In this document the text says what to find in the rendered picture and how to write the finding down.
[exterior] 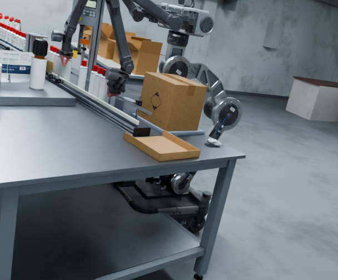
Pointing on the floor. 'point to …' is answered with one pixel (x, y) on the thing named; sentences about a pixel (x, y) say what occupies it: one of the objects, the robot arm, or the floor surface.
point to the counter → (321, 99)
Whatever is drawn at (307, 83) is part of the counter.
